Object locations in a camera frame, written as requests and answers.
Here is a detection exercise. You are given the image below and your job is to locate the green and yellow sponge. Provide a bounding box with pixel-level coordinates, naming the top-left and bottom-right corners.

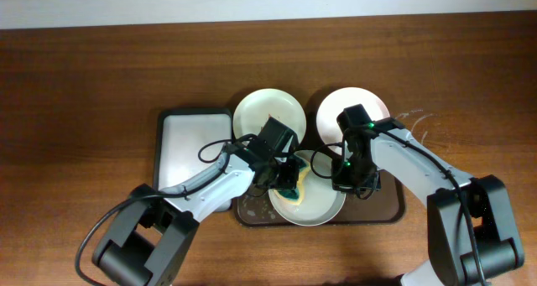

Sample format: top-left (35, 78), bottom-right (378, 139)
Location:
top-left (273, 156), bottom-right (310, 205)

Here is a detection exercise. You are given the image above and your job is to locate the pale green plate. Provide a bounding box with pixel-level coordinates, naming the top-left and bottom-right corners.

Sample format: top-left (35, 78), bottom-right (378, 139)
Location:
top-left (268, 150), bottom-right (346, 226)

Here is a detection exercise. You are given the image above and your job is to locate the cream plate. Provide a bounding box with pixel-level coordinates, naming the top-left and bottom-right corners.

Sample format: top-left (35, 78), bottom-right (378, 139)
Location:
top-left (232, 89), bottom-right (306, 152)

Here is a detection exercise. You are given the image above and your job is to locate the pink plate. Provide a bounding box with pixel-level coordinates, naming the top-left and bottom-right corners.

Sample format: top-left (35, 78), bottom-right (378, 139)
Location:
top-left (315, 87), bottom-right (390, 143)

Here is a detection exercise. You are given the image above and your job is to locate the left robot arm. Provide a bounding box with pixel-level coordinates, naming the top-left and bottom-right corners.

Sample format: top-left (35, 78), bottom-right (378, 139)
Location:
top-left (91, 117), bottom-right (300, 286)

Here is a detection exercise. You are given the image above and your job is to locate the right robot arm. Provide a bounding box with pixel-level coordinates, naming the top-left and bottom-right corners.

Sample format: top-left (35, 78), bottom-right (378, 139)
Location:
top-left (331, 105), bottom-right (524, 285)

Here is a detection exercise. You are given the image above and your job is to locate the large brown serving tray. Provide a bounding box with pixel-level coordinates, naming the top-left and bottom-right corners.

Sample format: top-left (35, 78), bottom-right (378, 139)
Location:
top-left (232, 171), bottom-right (406, 228)

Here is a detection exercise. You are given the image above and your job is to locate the small black tray white liner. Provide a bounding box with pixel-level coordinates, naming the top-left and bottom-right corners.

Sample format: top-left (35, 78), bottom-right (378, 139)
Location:
top-left (153, 107), bottom-right (232, 190)

